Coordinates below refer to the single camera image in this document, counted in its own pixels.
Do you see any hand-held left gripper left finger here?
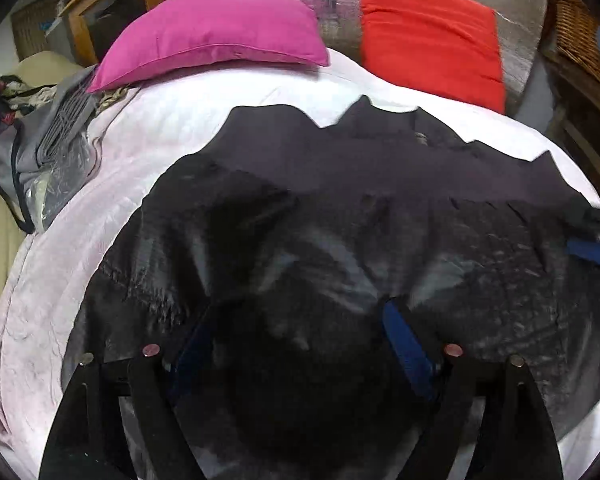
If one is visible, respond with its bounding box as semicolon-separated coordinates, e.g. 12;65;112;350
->
37;302;221;480

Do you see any grey cloth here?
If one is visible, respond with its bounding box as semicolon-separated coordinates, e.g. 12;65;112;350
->
0;67;131;233

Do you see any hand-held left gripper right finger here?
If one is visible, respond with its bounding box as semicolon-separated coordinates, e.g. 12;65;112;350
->
381;299;566;480

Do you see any white bed blanket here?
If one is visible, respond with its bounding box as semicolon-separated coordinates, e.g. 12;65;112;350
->
0;47;600;480

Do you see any beige sofa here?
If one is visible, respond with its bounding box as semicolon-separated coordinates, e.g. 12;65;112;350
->
0;50;98;341

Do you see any wooden cabinet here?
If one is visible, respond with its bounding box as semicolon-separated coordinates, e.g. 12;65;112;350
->
62;0;231;68

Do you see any red pillow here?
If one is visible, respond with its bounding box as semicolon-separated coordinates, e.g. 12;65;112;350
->
357;0;508;115

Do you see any silver foil insulation mat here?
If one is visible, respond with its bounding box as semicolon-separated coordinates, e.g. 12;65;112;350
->
227;0;551;111

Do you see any clear plastic packaging bag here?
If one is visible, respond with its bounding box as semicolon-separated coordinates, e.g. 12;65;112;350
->
25;135;103;233

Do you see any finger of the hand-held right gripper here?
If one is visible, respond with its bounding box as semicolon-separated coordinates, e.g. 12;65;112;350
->
566;238;600;267
564;204;600;235

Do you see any pink pillow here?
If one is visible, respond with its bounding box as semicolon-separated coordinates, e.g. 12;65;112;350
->
87;0;331;93

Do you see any black puffer jacket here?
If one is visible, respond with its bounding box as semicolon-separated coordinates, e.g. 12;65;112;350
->
60;95;600;480

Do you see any brown wicker cabinet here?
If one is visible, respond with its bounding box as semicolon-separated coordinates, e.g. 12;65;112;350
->
10;0;73;61

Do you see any wicker basket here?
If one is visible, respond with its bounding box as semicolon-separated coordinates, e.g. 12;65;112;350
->
550;0;600;106

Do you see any wooden table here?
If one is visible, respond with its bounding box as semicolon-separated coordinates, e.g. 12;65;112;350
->
535;45;600;201

